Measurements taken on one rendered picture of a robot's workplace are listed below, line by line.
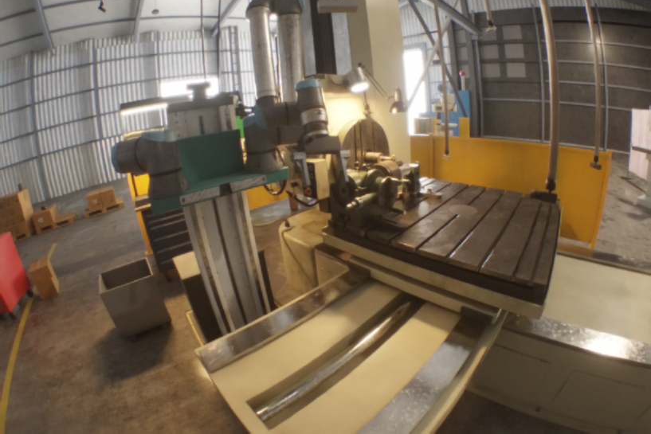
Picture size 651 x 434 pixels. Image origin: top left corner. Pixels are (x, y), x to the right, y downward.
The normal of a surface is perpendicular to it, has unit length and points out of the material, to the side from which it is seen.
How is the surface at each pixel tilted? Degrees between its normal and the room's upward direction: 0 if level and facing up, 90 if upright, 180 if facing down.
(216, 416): 0
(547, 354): 90
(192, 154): 90
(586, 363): 90
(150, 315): 90
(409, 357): 0
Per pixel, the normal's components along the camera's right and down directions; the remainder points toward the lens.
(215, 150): 0.62, 0.16
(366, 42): -0.73, 0.25
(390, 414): -0.08, -0.96
